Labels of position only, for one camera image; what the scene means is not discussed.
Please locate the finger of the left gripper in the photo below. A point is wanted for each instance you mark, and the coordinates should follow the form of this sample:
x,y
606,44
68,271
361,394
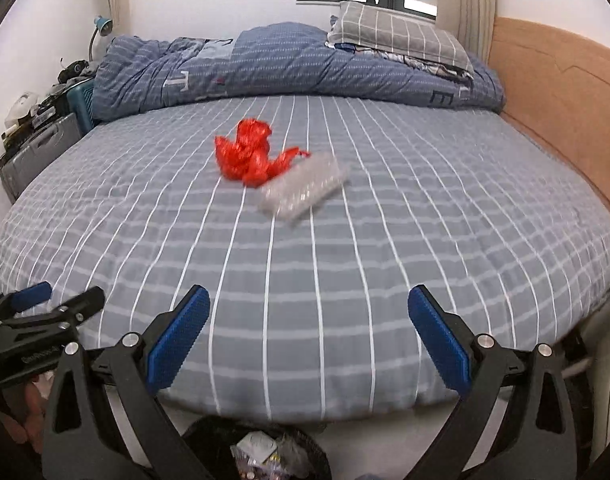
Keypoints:
x,y
30,297

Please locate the red plastic bag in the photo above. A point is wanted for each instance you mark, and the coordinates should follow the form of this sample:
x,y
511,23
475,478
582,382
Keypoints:
x,y
246,159

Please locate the grey suitcase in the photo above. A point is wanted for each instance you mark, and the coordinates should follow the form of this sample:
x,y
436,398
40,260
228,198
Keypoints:
x,y
18,170

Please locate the clutter pile on suitcase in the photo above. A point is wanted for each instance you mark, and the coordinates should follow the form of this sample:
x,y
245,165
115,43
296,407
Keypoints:
x,y
31,111

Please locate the clear bubble wrap bag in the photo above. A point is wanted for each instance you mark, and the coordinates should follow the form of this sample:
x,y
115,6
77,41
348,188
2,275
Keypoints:
x,y
288,196

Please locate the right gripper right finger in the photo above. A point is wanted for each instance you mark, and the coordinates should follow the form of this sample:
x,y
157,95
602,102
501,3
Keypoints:
x,y
445,336

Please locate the beige curtain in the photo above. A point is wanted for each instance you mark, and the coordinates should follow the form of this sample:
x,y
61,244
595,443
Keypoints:
x,y
470,21

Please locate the blue striped duvet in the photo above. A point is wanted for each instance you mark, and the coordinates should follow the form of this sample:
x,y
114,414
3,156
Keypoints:
x,y
137,75

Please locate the wooden headboard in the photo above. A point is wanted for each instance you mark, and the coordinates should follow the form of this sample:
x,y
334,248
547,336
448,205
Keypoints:
x,y
557,88

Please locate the black trash bin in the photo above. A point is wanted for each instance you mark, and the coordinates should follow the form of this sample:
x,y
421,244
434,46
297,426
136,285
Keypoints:
x,y
236,449

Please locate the teal desk lamp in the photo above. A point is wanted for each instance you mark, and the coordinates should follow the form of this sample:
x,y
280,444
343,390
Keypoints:
x,y
103,27

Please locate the teal plastic stool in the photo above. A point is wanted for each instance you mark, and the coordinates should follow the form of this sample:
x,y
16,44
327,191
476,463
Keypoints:
x,y
79,99

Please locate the grey checked pillow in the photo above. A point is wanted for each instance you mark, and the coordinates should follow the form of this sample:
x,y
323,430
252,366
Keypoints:
x,y
397,33

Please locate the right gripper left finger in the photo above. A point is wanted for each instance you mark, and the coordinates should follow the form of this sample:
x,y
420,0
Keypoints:
x,y
170,337

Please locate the person's left hand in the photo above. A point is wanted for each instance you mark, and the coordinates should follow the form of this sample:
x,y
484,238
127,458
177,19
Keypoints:
x,y
27,406

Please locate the grey checked bed sheet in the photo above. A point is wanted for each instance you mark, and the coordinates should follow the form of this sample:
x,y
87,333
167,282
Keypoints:
x,y
309,319

